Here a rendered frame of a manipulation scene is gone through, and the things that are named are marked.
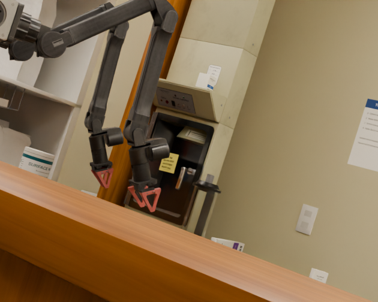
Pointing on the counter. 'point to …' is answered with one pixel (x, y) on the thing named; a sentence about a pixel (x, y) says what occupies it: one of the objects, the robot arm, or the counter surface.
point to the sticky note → (170, 163)
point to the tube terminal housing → (234, 74)
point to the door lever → (182, 176)
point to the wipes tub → (36, 162)
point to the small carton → (206, 81)
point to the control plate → (175, 99)
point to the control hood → (199, 94)
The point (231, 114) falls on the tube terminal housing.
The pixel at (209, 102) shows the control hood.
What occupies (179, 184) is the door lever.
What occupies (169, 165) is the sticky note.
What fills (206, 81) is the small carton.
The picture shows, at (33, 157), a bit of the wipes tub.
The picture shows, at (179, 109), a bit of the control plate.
